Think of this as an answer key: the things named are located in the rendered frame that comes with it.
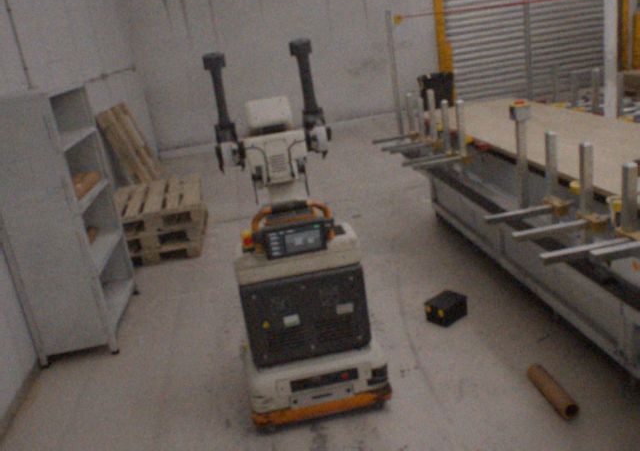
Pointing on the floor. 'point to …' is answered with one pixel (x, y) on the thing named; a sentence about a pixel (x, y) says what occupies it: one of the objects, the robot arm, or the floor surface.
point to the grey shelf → (60, 221)
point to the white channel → (610, 44)
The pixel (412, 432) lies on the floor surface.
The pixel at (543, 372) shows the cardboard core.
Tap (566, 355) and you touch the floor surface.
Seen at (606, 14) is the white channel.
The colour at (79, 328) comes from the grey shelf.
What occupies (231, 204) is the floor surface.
